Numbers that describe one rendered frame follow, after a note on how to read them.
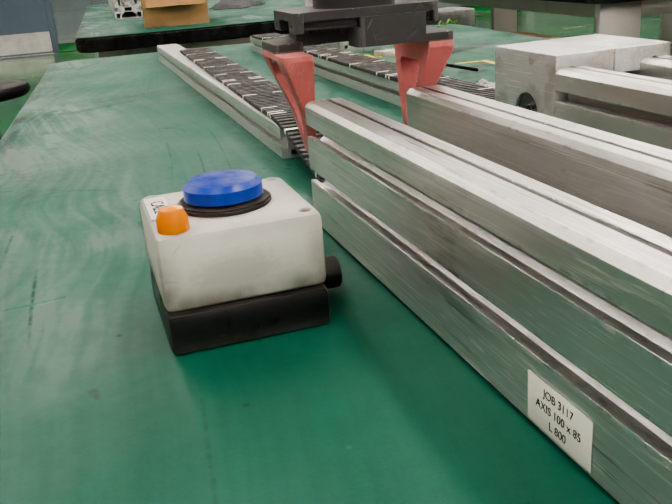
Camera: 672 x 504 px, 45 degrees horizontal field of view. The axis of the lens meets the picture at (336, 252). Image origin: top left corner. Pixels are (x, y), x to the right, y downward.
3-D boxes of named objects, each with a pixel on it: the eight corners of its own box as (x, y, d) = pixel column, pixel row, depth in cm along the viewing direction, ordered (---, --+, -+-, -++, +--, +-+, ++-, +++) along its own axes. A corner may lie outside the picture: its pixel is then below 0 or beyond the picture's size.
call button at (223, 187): (181, 210, 43) (176, 173, 42) (255, 198, 44) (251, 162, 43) (193, 232, 39) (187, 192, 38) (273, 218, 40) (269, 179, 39)
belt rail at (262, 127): (158, 60, 161) (156, 45, 160) (178, 58, 162) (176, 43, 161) (282, 159, 75) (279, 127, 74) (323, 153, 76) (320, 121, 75)
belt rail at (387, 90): (251, 50, 166) (250, 35, 165) (270, 48, 167) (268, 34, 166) (466, 131, 80) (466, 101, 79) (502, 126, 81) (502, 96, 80)
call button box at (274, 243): (154, 298, 46) (136, 190, 43) (317, 267, 48) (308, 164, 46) (173, 358, 38) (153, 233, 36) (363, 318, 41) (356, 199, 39)
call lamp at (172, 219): (155, 228, 38) (151, 203, 38) (187, 222, 38) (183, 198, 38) (159, 237, 37) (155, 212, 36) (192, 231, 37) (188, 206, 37)
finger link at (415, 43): (458, 144, 58) (455, 8, 55) (364, 157, 56) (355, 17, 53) (421, 127, 64) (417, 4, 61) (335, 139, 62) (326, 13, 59)
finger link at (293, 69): (391, 153, 56) (385, 14, 53) (292, 167, 55) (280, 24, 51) (360, 136, 63) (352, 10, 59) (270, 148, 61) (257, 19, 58)
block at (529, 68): (469, 162, 69) (467, 48, 65) (594, 142, 72) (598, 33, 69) (525, 187, 61) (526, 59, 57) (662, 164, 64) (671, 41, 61)
